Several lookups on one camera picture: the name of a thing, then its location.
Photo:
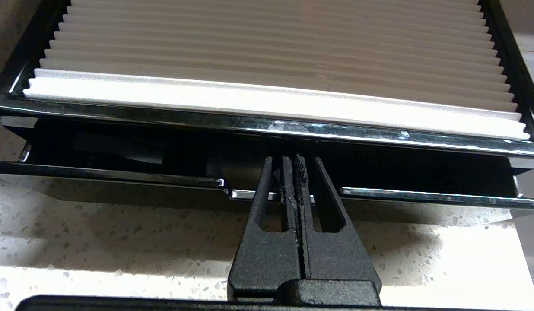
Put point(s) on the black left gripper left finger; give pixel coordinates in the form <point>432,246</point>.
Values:
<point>262,255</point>

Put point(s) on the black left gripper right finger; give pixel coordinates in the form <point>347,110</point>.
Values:
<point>336,255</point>

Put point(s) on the black storage box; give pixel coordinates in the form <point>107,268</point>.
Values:
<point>515,65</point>

